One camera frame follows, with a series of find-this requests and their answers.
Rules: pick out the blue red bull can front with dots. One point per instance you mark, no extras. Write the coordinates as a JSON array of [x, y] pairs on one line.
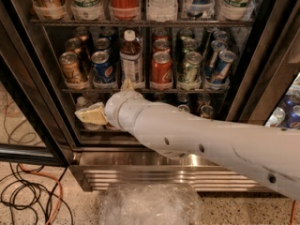
[[224, 63]]

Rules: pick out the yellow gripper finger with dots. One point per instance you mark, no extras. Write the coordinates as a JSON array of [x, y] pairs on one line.
[[127, 85], [93, 114]]

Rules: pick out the blue pepsi can second row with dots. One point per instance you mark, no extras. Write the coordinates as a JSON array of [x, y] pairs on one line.
[[103, 45]]

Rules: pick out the white green bottle top right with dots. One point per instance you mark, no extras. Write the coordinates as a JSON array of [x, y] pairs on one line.
[[235, 10]]

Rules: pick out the gold can second row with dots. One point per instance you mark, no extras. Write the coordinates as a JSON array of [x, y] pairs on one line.
[[77, 46]]

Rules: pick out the blue can bottom shelf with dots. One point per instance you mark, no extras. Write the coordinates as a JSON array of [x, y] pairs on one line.
[[184, 107]]

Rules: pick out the water bottle bottom shelf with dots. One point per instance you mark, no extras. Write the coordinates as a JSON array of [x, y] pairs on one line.
[[83, 103]]

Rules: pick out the green soda can front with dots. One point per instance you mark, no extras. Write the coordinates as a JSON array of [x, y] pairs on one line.
[[188, 72]]

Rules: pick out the white green bottle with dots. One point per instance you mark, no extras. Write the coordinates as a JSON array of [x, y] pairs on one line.
[[86, 9], [235, 10]]

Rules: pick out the iced tea bottle middle shelf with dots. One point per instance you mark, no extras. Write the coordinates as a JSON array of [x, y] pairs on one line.
[[131, 57]]

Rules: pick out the open glass fridge door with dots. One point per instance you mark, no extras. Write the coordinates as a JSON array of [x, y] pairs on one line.
[[49, 144]]

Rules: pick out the stainless steel fridge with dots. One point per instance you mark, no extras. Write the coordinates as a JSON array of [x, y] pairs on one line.
[[268, 51]]

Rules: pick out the white green bottle top left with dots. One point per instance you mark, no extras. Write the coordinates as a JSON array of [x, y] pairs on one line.
[[86, 9]]

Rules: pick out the crumpled clear plastic wrap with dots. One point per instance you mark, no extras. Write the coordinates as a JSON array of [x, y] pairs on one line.
[[158, 204]]

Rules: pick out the blue can right compartment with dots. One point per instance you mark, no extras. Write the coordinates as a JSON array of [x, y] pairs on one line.
[[292, 119]]

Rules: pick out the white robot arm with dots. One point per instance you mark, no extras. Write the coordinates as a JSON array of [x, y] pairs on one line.
[[267, 155]]

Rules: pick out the red coca-cola can front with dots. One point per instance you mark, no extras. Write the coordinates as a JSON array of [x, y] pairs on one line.
[[161, 68]]

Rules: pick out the clear water bottle top shelf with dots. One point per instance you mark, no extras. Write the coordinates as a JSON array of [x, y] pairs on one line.
[[161, 10]]

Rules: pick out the blue bottle top shelf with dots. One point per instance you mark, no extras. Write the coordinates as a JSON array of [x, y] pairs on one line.
[[198, 8]]

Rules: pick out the gold soda can front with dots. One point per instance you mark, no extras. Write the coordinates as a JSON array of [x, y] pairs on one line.
[[72, 67]]

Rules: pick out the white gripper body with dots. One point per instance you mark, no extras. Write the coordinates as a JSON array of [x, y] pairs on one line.
[[114, 109]]

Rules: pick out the red bull can second row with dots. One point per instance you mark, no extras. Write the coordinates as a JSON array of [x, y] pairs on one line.
[[215, 48]]

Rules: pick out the green can second row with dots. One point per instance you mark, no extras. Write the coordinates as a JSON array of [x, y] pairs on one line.
[[189, 45]]

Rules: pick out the blue pepsi can front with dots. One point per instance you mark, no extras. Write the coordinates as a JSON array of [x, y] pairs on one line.
[[103, 67]]

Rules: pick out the coca-cola bottle top shelf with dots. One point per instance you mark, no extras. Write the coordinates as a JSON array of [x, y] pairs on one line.
[[125, 9]]

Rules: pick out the gold can bottom shelf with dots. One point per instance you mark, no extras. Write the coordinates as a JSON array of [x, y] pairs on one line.
[[207, 111]]

